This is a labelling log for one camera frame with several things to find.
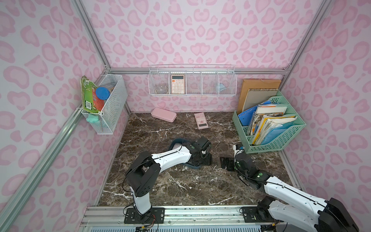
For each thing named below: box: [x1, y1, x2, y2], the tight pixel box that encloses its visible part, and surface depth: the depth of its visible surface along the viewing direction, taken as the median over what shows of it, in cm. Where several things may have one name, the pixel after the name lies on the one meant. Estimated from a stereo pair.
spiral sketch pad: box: [242, 88, 278, 112], surface depth 99 cm
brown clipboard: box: [236, 78, 282, 115], surface depth 98 cm
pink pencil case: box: [150, 107, 177, 123], surface depth 119 cm
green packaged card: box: [80, 75, 105, 113], surface depth 72 cm
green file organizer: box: [232, 79, 307, 154], surface depth 92 cm
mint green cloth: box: [85, 113, 100, 124], surface depth 65 cm
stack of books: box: [247, 103, 299, 145], surface depth 90 cm
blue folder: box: [237, 105, 257, 127], surface depth 100 cm
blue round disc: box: [95, 87, 111, 101], surface depth 76 cm
